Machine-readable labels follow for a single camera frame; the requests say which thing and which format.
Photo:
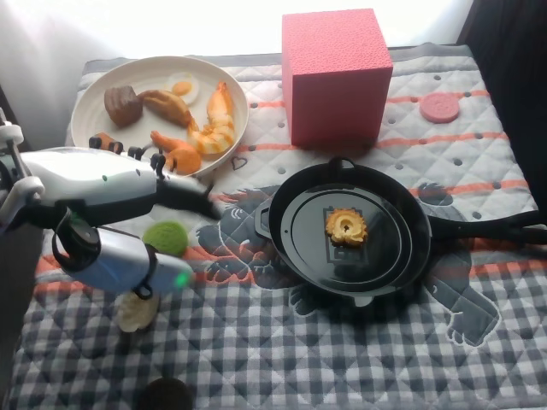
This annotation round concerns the grey quilt with bear print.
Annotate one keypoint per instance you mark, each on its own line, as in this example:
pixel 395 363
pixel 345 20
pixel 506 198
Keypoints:
pixel 299 363

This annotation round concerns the toy egg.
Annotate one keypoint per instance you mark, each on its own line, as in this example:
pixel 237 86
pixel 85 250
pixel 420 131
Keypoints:
pixel 184 87

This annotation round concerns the white round plate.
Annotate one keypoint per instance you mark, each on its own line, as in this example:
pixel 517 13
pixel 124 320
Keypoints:
pixel 149 124

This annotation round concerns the red cube box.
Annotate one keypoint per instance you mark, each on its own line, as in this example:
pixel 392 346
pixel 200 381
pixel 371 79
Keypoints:
pixel 337 85

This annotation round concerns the cream swirl cookie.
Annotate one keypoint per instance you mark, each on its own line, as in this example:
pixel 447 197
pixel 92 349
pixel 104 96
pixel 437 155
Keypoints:
pixel 134 314

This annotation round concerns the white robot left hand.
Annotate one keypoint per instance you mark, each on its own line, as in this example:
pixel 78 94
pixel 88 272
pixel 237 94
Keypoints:
pixel 85 183

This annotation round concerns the brown toy steak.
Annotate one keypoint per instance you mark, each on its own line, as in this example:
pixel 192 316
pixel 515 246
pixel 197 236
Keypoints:
pixel 123 104

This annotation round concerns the green round disc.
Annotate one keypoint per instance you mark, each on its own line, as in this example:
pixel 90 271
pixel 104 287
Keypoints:
pixel 164 235

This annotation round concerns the brown round disc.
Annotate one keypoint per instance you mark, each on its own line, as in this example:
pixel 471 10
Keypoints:
pixel 164 395

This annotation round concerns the pink round disc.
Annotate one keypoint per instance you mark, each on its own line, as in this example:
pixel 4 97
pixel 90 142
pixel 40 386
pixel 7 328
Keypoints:
pixel 438 109

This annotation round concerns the black frying pan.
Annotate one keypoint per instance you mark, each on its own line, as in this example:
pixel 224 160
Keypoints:
pixel 299 239

